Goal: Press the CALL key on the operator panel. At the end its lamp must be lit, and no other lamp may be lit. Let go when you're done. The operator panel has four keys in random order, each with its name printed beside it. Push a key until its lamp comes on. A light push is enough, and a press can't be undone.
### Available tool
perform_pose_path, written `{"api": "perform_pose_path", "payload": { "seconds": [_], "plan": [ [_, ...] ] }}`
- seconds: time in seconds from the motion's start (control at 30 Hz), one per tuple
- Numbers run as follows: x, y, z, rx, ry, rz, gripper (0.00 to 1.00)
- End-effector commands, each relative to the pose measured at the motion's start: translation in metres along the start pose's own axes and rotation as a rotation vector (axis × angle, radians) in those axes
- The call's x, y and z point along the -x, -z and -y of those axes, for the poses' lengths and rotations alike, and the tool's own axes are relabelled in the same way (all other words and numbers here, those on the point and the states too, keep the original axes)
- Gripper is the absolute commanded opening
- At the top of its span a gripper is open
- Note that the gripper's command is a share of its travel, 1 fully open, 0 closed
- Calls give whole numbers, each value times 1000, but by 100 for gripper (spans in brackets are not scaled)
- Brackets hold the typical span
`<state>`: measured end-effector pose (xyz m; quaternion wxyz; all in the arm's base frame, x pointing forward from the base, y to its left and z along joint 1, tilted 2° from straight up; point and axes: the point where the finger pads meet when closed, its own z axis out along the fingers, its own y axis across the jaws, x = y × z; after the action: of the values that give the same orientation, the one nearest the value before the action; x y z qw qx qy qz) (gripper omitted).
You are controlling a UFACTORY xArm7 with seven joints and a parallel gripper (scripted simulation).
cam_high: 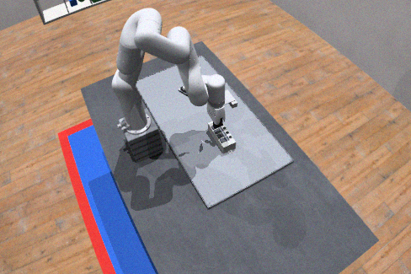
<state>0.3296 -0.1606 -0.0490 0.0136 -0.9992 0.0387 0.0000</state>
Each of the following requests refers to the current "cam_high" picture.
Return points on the white operator panel with four keys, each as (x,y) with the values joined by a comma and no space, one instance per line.
(223,138)

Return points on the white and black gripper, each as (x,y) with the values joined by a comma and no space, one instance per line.
(217,115)

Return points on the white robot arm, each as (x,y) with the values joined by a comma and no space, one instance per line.
(148,39)

